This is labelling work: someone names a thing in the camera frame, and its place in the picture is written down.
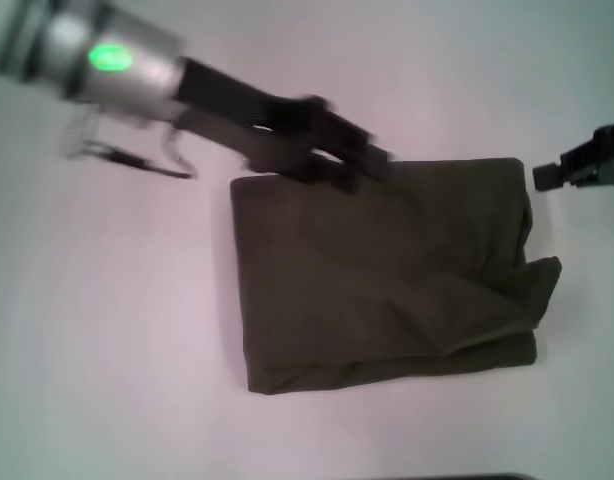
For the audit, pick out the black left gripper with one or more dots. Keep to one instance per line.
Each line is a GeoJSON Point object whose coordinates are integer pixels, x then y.
{"type": "Point", "coordinates": [237, 115]}

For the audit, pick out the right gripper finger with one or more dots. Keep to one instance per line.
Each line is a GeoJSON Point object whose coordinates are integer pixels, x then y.
{"type": "Point", "coordinates": [609, 139]}
{"type": "Point", "coordinates": [547, 177]}

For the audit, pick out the dark green printed t-shirt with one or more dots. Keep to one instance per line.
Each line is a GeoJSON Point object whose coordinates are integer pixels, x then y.
{"type": "Point", "coordinates": [377, 280]}

